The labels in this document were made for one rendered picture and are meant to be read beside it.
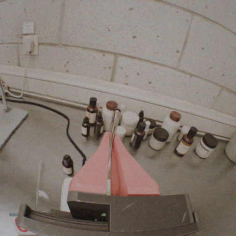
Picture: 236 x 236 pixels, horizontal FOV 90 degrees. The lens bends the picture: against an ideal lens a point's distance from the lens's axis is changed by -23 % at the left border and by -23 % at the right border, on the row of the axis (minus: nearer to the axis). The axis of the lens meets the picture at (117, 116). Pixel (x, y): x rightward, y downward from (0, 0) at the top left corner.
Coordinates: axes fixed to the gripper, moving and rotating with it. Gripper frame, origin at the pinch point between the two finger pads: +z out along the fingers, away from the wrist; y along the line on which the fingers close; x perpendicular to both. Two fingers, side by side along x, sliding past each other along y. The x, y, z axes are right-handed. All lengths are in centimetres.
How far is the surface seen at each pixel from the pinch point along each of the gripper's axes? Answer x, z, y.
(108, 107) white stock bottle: 17.0, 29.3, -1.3
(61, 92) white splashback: 22, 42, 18
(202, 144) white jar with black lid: 21.0, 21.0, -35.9
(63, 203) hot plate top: 17.2, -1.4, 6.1
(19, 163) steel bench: 26.0, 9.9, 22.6
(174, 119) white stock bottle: 16.2, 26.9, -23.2
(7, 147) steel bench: 26.0, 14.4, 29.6
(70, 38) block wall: 0.3, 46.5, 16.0
